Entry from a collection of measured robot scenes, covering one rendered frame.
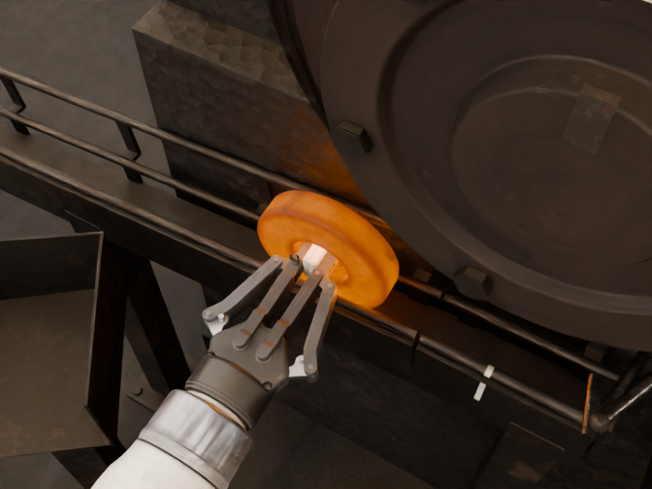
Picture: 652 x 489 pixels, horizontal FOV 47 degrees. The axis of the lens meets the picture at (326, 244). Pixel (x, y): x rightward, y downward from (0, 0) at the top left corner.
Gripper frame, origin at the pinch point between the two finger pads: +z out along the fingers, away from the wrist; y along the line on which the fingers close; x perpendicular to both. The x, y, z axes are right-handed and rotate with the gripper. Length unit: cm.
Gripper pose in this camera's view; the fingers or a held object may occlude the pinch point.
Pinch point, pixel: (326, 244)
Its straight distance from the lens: 77.1
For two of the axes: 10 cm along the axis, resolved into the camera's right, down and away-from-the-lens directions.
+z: 4.9, -7.5, 4.4
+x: -0.3, -5.2, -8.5
